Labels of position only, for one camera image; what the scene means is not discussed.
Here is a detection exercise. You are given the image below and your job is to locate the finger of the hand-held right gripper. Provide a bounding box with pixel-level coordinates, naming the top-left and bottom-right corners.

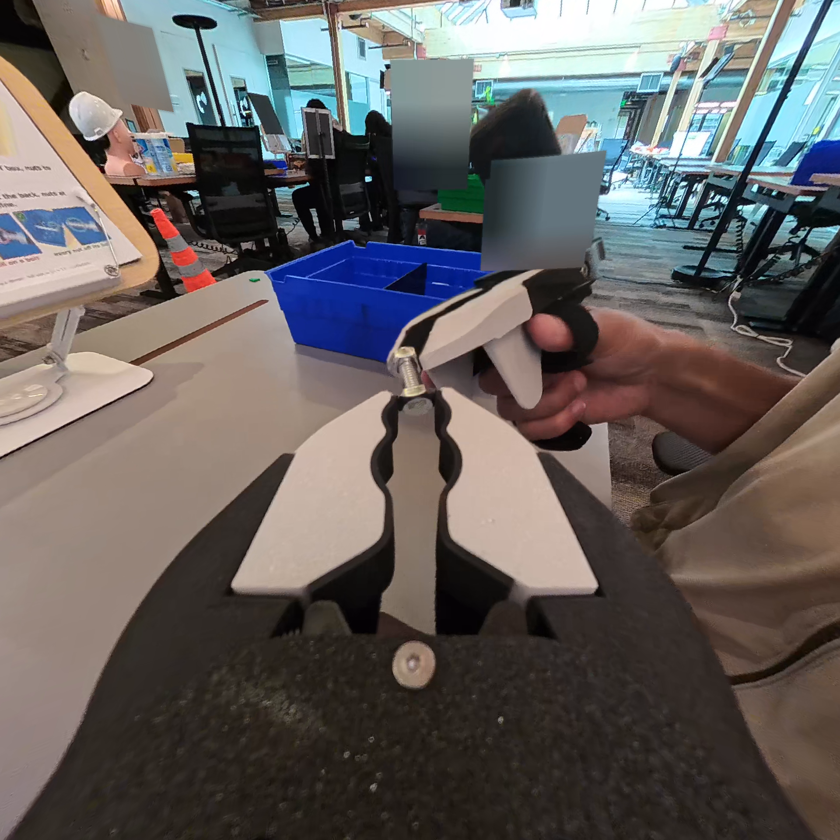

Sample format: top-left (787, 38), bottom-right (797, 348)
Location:
top-left (420, 284), bottom-right (539, 384)
top-left (386, 276), bottom-right (529, 374)

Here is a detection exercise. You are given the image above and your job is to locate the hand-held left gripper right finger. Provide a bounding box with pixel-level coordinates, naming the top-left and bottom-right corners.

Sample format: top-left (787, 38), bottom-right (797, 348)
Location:
top-left (434, 390), bottom-right (599, 624)

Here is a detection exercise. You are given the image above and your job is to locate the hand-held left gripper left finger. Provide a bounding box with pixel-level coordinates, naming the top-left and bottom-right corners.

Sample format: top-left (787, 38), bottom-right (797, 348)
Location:
top-left (231, 390), bottom-right (403, 628)

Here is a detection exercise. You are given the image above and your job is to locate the silver bolt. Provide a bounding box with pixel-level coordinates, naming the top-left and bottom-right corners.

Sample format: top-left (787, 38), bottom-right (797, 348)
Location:
top-left (393, 344), bottom-right (430, 397)

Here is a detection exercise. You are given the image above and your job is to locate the blue divided storage bin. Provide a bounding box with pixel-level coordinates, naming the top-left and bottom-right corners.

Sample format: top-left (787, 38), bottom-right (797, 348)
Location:
top-left (269, 241), bottom-right (489, 364)

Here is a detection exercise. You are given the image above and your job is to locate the person's right forearm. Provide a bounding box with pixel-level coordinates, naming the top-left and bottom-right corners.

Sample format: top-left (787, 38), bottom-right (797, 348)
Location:
top-left (650, 329), bottom-right (804, 456)

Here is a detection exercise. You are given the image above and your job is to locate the person's right hand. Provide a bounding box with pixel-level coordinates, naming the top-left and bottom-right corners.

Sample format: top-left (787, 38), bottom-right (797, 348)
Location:
top-left (476, 309), bottom-right (673, 443)

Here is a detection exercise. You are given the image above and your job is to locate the brown wooden table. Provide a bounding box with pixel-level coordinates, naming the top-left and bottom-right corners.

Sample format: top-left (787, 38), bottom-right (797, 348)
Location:
top-left (420, 201), bottom-right (484, 228)

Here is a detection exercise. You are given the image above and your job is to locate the green storage bin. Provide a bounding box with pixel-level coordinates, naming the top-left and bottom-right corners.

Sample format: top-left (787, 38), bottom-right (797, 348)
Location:
top-left (437, 175), bottom-right (487, 216)

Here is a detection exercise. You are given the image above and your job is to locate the black light stand pole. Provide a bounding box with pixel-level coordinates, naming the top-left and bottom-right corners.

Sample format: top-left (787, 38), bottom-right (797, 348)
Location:
top-left (672, 0), bottom-right (804, 291)

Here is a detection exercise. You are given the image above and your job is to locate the black office chair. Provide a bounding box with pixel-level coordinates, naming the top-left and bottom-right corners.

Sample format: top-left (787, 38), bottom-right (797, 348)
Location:
top-left (187, 122), bottom-right (284, 263)

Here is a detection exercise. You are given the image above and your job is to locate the orange striped traffic cone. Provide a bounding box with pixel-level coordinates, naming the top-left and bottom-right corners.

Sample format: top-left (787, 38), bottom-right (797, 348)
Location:
top-left (151, 208), bottom-right (219, 295)

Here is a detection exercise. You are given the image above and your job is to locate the white document stand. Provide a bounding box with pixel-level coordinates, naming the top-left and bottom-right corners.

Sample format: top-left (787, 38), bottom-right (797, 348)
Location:
top-left (0, 309), bottom-right (154, 460)

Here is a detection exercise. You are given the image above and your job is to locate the instruction sheet on stand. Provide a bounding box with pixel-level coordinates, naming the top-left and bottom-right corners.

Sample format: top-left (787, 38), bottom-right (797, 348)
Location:
top-left (0, 56), bottom-right (161, 329)

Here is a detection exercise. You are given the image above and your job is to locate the black floor lamp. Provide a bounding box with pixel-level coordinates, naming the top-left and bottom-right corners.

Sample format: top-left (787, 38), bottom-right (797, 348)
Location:
top-left (172, 14), bottom-right (225, 127)

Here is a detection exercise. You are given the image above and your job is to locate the white instruction board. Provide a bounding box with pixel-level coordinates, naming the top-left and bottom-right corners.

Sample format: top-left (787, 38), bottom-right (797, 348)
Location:
top-left (0, 86), bottom-right (143, 324)

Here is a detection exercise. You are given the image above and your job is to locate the white hard hat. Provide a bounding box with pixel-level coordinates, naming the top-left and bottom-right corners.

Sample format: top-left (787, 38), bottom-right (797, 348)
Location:
top-left (69, 92), bottom-right (124, 143)

